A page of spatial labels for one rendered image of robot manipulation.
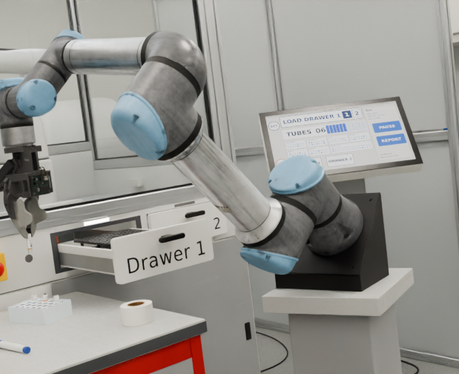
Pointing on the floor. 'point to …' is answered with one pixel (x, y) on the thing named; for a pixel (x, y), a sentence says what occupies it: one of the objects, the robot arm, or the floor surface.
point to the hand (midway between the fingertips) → (25, 232)
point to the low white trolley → (96, 341)
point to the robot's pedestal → (343, 326)
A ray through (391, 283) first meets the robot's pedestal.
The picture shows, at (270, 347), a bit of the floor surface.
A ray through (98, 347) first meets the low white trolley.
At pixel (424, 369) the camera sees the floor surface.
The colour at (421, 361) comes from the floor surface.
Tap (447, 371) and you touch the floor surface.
